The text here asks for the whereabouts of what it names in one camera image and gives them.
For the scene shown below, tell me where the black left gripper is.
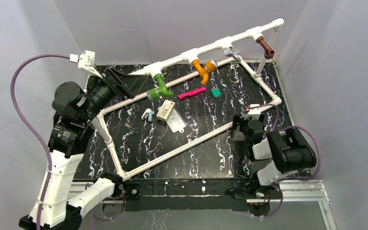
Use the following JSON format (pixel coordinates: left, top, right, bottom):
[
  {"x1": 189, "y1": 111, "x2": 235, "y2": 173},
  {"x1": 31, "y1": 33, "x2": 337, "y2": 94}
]
[{"x1": 80, "y1": 66, "x2": 149, "y2": 123}]

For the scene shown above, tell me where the green plastic faucet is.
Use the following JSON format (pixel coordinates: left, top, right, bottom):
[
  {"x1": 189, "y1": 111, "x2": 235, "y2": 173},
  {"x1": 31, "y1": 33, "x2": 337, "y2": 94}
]
[{"x1": 147, "y1": 73, "x2": 174, "y2": 100}]

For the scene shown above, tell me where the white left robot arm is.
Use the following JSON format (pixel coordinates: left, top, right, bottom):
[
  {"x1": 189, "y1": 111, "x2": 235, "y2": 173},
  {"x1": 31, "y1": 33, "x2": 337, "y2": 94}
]
[{"x1": 19, "y1": 67, "x2": 148, "y2": 230}]

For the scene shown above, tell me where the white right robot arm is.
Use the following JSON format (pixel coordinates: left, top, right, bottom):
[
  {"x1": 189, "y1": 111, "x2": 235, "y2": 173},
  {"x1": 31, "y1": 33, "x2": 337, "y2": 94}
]
[{"x1": 225, "y1": 115, "x2": 319, "y2": 198}]

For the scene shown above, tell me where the small green plastic piece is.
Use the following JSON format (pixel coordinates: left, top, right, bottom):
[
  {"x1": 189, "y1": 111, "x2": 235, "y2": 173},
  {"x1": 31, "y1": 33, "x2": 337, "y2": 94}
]
[{"x1": 211, "y1": 88, "x2": 221, "y2": 98}]

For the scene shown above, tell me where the white teal thread tape roll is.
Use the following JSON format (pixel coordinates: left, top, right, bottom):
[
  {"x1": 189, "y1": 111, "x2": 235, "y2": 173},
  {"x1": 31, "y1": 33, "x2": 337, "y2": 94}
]
[{"x1": 141, "y1": 108, "x2": 154, "y2": 122}]

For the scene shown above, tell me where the small beige cardboard box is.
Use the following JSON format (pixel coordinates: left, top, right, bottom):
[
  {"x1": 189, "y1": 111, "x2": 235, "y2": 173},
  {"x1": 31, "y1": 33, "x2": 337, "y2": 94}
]
[{"x1": 156, "y1": 100, "x2": 175, "y2": 122}]

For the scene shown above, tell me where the black marble table mat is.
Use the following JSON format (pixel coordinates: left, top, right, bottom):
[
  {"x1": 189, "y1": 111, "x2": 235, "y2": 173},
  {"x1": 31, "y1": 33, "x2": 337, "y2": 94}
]
[{"x1": 75, "y1": 62, "x2": 293, "y2": 180}]

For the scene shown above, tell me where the pink plastic strip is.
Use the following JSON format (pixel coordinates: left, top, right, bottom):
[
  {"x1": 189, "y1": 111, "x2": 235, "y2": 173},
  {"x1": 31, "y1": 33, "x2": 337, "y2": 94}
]
[{"x1": 178, "y1": 87, "x2": 206, "y2": 100}]

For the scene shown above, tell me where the orange plastic faucet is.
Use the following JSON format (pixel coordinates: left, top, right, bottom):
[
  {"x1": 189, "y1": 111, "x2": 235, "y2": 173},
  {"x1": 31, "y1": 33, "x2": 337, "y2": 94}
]
[{"x1": 191, "y1": 59, "x2": 218, "y2": 86}]

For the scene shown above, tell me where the clear plastic bag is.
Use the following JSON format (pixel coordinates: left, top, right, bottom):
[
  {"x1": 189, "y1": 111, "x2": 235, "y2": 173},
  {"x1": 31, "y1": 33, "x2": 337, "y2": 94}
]
[{"x1": 167, "y1": 109, "x2": 187, "y2": 133}]

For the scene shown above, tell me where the chrome metal faucet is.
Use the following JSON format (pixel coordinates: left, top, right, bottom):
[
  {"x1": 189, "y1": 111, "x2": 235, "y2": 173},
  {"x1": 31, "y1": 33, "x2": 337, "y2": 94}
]
[{"x1": 223, "y1": 46, "x2": 242, "y2": 62}]

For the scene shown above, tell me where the brown plastic faucet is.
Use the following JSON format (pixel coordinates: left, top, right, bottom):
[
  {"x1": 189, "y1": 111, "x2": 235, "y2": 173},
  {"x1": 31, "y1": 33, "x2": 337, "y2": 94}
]
[{"x1": 256, "y1": 36, "x2": 275, "y2": 59}]

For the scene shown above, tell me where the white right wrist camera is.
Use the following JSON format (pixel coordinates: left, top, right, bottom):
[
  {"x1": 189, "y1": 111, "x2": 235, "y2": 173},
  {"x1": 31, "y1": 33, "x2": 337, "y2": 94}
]
[{"x1": 243, "y1": 104, "x2": 261, "y2": 120}]

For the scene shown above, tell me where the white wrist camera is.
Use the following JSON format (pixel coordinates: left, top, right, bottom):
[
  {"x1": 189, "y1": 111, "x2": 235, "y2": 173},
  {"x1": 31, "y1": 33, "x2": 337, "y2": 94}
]
[
  {"x1": 69, "y1": 50, "x2": 103, "y2": 79},
  {"x1": 243, "y1": 104, "x2": 261, "y2": 120}
]

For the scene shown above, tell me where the white PVC pipe frame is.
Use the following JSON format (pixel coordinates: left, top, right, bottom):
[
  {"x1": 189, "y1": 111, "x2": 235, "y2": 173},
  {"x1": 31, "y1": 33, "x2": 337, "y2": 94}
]
[{"x1": 90, "y1": 18, "x2": 285, "y2": 182}]

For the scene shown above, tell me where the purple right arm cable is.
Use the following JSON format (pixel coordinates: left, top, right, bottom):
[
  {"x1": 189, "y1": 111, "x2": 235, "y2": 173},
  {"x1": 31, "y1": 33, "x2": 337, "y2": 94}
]
[{"x1": 251, "y1": 102, "x2": 322, "y2": 219}]

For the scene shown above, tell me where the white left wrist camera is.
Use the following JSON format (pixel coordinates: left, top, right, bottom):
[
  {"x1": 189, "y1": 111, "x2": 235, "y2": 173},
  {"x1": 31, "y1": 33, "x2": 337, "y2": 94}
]
[{"x1": 69, "y1": 50, "x2": 103, "y2": 79}]

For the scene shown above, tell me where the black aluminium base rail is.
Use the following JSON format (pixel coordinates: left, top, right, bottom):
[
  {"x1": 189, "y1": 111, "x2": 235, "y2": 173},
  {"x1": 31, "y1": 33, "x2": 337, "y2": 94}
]
[{"x1": 121, "y1": 178, "x2": 329, "y2": 212}]

